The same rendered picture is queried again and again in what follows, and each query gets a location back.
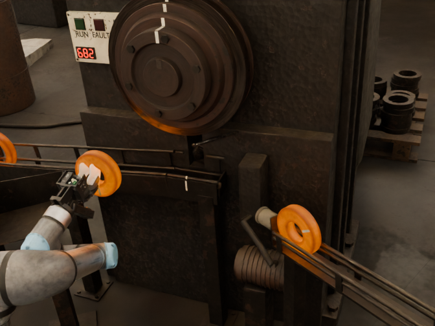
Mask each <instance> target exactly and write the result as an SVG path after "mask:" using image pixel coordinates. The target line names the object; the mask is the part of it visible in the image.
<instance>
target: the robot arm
mask: <svg viewBox="0 0 435 326"><path fill-rule="evenodd" d="M63 176H65V177H64V178H63V180H62V181H61V182H60V180H61V178H62V177H63ZM56 185H57V187H58V188H59V190H60V192H59V193H58V194H57V196H52V197H51V198H50V201H51V203H52V204H51V205H50V206H49V207H48V209H47V210H46V212H45V213H44V214H43V216H42V217H41V219H40V220H39V221H38V223H37V224H36V225H35V227H34V228H33V229H32V231H31V232H30V233H29V234H28V235H27V236H26V239H25V241H24V243H23V244H22V245H21V249H20V250H11V251H0V326H11V324H10V317H11V315H12V314H13V313H14V312H15V311H16V306H20V305H28V304H31V303H35V302H38V301H42V300H44V299H47V298H50V297H52V296H54V295H57V294H59V293H61V292H63V291H65V290H67V289H68V288H70V287H71V286H72V285H73V283H74V282H75V281H76V280H77V279H80V278H82V277H84V276H86V275H89V274H91V273H93V272H95V271H97V270H100V269H105V270H107V269H109V268H115V267H116V265H117V263H118V250H117V246H116V244H115V243H106V242H104V243H93V244H74V245H64V246H63V245H62V244H61V242H60V240H59V239H60V237H61V236H62V234H63V233H64V231H65V230H66V228H67V227H68V225H69V224H70V222H71V221H72V218H73V216H74V215H78V216H80V217H81V218H83V219H89V218H90V219H92V218H93V215H94V212H95V211H93V210H92V209H90V208H88V207H83V206H80V205H81V204H84V203H85V202H87V201H88V200H89V199H90V198H91V197H93V195H94V194H95V193H96V191H97V190H98V188H99V185H100V170H99V169H98V168H96V167H95V166H94V165H93V164H91V165H90V166H89V168H88V167H87V166H86V165H85V164H84V163H81V164H80V165H79V174H78V175H75V174H74V173H73V172H68V173H67V172H66V171H65V172H64V173H63V175H62V176H61V177H60V178H59V180H58V181H57V183H56Z"/></svg>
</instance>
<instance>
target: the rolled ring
mask: <svg viewBox="0 0 435 326"><path fill-rule="evenodd" d="M0 146H1V147H2V148H3V150H4V152H5V155H6V160H5V162H7V163H16V160H17V153H16V149H15V147H14V145H13V143H11V141H10V140H9V139H8V138H7V137H6V136H5V135H4V134H2V133H0ZM0 162H1V161H0Z"/></svg>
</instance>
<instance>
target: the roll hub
mask: <svg viewBox="0 0 435 326"><path fill-rule="evenodd" d="M158 28H160V27H153V28H149V29H147V30H145V31H144V32H141V33H140V34H138V35H137V36H135V37H134V38H133V39H132V40H131V41H130V42H129V43H128V44H127V45H126V48H125V49H124V51H123V54H122V59H121V73H122V79H123V82H124V85H126V83H131V84H132V86H133V88H132V90H127V91H128V93H129V95H130V96H131V97H132V99H133V100H134V102H135V103H136V104H137V105H138V106H139V107H140V108H142V109H143V110H144V111H146V112H147V113H149V114H151V115H152V116H155V115H154V112H155V111H156V110H160V111H161V113H162V115H161V117H160V119H163V120H180V119H183V118H186V117H188V116H190V115H191V114H193V113H194V112H195V111H196V110H197V109H198V108H199V107H200V106H201V105H202V104H203V103H204V101H205V100H206V98H207V96H208V94H209V92H210V86H211V71H210V66H209V63H208V60H207V58H206V56H205V54H204V52H203V51H202V49H201V48H200V46H199V45H198V44H197V43H196V42H195V41H194V40H193V39H192V38H191V37H190V36H188V35H186V34H185V33H184V32H181V31H180V30H177V29H175V28H171V27H163V28H162V29H160V30H157V29H158ZM155 32H158V36H159V43H156V40H155ZM162 35H167V36H168V37H169V41H168V42H167V43H163V42H162V41H161V36H162ZM128 45H133V46H134V48H135V51H134V53H129V52H128V51H127V47H128ZM194 65H198V66H199V67H200V69H201V70H200V72H199V73H194V72H193V70H192V68H193V66H194ZM189 103H194V105H195V109H194V110H193V111H190V110H189V109H188V108H187V106H188V104H189ZM155 117H156V116H155Z"/></svg>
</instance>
